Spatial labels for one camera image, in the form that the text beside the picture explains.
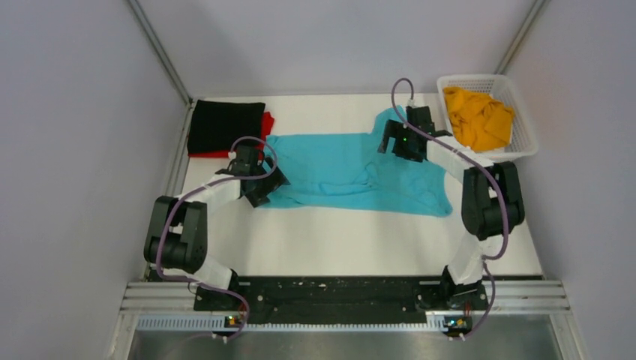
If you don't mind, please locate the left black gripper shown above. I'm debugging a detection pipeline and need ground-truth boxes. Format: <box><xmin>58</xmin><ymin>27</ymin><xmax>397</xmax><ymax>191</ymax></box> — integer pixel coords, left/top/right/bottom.
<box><xmin>245</xmin><ymin>156</ymin><xmax>288</xmax><ymax>208</ymax></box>

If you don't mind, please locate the turquoise t shirt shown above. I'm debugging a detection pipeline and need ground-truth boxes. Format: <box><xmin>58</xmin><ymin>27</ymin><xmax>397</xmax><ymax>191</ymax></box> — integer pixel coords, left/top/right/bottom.
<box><xmin>266</xmin><ymin>106</ymin><xmax>452</xmax><ymax>218</ymax></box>

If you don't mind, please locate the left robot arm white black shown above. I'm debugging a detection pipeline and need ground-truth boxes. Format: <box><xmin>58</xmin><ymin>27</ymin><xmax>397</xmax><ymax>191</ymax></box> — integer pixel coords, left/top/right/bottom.
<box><xmin>143</xmin><ymin>145</ymin><xmax>290</xmax><ymax>314</ymax></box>

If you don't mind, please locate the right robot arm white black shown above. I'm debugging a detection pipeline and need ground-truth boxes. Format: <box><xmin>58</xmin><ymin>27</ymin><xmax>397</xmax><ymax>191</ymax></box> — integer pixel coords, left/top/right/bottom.
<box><xmin>378</xmin><ymin>106</ymin><xmax>525</xmax><ymax>309</ymax></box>

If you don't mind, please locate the folded red t shirt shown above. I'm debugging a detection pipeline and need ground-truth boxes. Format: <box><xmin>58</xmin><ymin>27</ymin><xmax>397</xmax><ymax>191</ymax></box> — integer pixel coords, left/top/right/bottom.
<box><xmin>188</xmin><ymin>112</ymin><xmax>275</xmax><ymax>159</ymax></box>

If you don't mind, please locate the folded black t shirt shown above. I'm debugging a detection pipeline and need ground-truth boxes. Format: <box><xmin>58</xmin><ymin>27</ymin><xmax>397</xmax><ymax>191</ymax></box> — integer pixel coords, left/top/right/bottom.
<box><xmin>187</xmin><ymin>100</ymin><xmax>266</xmax><ymax>155</ymax></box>

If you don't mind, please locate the orange t shirt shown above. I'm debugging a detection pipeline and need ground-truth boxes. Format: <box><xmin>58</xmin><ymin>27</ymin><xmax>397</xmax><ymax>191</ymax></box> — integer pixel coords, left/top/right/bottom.
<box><xmin>442</xmin><ymin>86</ymin><xmax>515</xmax><ymax>152</ymax></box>

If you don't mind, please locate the white plastic basket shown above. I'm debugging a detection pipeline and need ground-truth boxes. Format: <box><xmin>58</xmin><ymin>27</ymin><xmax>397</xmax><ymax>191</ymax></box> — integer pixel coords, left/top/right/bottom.
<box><xmin>436</xmin><ymin>74</ymin><xmax>539</xmax><ymax>162</ymax></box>

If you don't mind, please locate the aluminium front rail frame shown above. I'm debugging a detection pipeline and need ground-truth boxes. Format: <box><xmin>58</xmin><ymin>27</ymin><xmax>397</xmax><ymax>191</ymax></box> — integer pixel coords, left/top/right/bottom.
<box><xmin>106</xmin><ymin>280</ymin><xmax>589</xmax><ymax>359</ymax></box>

